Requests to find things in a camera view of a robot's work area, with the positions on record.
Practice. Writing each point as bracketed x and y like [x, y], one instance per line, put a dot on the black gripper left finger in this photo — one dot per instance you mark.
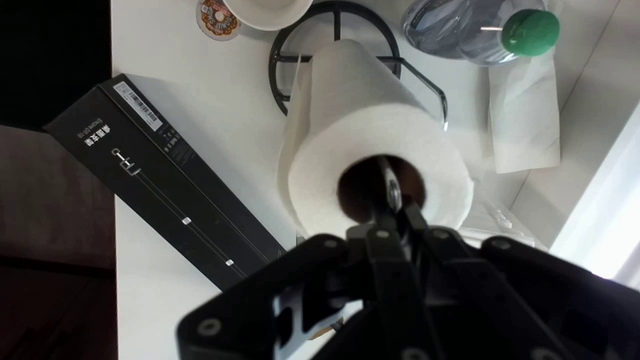
[321, 292]

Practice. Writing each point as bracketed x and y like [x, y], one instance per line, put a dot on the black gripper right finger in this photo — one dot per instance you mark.
[521, 301]

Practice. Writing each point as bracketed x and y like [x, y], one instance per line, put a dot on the white paper towel roll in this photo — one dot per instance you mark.
[333, 132]

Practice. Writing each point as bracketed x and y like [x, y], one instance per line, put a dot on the folded white paper towel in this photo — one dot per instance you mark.
[523, 121]

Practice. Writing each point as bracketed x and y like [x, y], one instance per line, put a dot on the white plastic container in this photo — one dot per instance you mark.
[500, 222]

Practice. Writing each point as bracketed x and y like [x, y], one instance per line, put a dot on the long black cardboard box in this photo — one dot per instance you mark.
[153, 181]

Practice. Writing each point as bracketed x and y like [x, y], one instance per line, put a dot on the dish soap bottle green cap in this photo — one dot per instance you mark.
[531, 33]

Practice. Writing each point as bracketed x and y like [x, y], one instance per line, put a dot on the dark brown cabinet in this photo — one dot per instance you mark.
[52, 232]

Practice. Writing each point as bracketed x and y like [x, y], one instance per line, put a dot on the patterned white mug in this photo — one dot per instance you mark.
[267, 12]

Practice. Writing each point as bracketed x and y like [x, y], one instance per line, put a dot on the small round patterned coaster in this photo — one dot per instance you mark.
[217, 18]

